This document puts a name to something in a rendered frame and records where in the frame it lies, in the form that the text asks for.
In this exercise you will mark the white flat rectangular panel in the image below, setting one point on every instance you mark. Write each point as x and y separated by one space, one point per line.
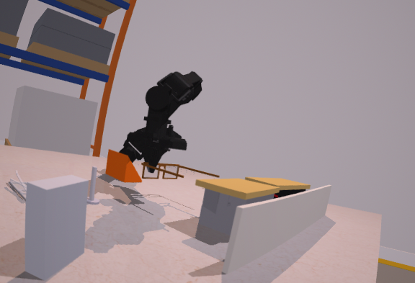
262 226

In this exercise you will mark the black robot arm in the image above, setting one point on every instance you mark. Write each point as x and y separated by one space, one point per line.
172 91

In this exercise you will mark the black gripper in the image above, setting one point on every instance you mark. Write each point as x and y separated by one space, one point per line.
156 128

